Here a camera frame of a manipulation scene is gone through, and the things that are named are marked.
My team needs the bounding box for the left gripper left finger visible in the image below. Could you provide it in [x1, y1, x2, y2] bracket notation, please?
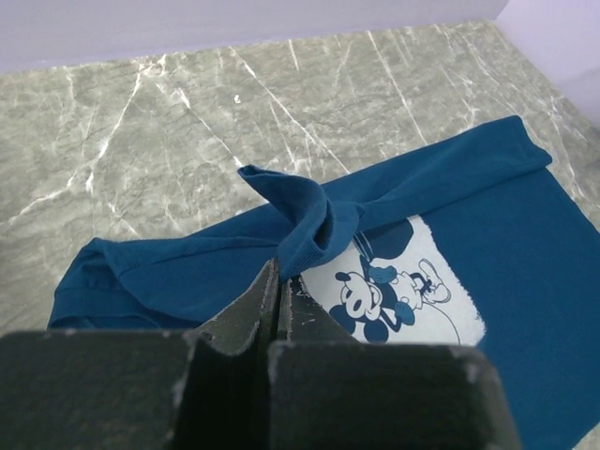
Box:
[1, 260, 280, 449]

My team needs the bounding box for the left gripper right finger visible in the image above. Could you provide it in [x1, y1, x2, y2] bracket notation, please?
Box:
[269, 278, 520, 449]

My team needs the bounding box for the blue printed t-shirt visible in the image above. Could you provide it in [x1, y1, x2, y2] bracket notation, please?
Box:
[49, 116, 599, 449]

